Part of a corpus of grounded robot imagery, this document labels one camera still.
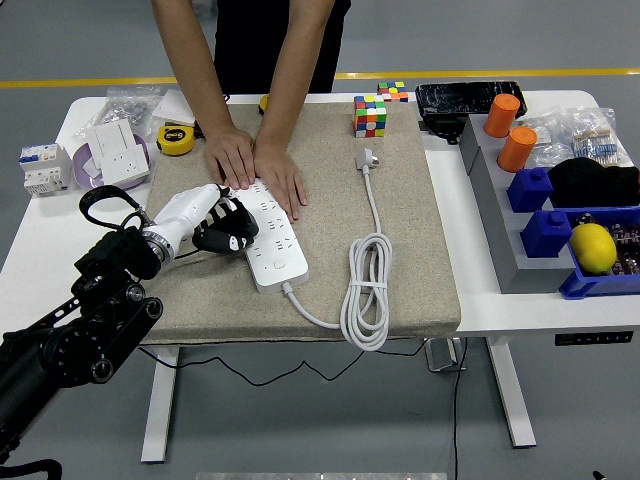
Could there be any large white switch plate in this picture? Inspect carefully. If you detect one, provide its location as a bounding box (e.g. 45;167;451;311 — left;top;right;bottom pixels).
151;88;198;126

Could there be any blue plastic bin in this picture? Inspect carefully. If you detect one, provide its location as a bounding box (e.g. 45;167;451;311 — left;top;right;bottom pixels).
532;205;640;301

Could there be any black glossy tray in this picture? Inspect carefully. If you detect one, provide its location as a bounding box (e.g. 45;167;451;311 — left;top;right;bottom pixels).
415;79;527;121

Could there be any person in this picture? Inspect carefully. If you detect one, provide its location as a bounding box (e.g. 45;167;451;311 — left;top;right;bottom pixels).
214;0;354;95

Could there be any white power strip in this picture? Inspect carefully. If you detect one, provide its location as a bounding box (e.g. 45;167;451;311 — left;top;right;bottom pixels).
229;180;311;295

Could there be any small colourful puzzle cube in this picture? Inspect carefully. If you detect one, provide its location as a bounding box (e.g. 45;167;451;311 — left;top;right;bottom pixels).
377;81;410;104

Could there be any thin black plug cord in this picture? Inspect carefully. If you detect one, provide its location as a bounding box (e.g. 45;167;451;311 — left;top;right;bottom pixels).
135;249;429;389

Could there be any black cloth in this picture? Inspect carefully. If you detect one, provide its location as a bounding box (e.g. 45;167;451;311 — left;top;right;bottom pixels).
547;157;640;210

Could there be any white power cord with plug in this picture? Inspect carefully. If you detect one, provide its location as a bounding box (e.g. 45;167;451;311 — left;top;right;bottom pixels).
282;146;395;352

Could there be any yellow black tape measure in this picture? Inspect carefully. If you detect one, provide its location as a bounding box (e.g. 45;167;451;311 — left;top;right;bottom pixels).
156;123;206;157

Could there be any purple bowl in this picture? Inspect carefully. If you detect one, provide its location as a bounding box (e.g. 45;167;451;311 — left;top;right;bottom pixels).
72;132;152;194

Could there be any grey metal box under table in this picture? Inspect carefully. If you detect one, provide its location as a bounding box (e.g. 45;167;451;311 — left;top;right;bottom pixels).
423;337;467;373

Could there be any clear bag of resistors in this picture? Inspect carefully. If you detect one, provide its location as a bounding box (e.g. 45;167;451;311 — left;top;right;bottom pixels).
522;106;634;171

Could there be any yellow lemon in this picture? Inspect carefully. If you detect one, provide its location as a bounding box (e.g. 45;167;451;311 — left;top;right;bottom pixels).
569;223;619;275

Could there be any clear bag of screws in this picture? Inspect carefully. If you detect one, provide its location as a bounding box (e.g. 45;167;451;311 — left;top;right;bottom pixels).
74;85;164;141

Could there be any black power adapter block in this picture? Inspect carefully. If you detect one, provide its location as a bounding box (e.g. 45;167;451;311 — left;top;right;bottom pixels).
418;113;469;146

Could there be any black hanging cable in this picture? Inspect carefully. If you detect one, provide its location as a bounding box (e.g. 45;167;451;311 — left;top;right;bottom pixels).
451;337;469;480

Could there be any black plug adapter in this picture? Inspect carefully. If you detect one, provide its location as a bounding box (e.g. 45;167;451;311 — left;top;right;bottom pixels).
218;199;262;242

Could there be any orange cylinder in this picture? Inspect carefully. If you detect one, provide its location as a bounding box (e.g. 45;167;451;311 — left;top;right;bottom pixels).
483;93;522;139
497;125;539;174

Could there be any person's left hand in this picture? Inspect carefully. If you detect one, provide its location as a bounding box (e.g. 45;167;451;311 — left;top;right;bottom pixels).
251;144;309;223

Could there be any white circuit breaker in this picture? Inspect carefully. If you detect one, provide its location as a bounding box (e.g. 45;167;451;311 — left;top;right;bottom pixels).
18;142;73;198

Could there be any white wall socket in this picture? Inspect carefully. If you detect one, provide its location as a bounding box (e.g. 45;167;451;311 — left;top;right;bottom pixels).
102;147;151;187

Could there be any large colourful puzzle cube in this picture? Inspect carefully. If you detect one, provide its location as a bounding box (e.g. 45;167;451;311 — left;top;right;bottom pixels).
353;94;389;139

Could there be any small white switch plate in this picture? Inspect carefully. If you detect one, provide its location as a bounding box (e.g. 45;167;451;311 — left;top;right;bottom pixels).
93;118;144;161

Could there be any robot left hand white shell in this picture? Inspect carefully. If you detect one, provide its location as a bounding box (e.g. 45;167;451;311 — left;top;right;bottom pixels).
148;182;252;257

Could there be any white table leg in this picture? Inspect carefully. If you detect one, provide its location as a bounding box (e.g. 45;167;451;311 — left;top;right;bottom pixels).
487;335;537;448
140;343;181;464

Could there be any person's right hand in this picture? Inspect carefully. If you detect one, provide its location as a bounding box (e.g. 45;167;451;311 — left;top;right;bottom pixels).
203;126;259;192

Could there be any black table control panel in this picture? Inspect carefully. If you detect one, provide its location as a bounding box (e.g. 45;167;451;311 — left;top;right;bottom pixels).
553;330;635;347

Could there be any blue plastic block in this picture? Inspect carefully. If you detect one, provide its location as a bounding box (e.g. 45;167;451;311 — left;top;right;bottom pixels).
519;209;574;260
507;167;555;214

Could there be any grey stepped block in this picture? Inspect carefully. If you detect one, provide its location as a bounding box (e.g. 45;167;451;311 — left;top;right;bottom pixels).
458;113;576;295

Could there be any grey-brown mat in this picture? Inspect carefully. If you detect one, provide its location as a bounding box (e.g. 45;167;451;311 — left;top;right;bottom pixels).
137;101;463;347

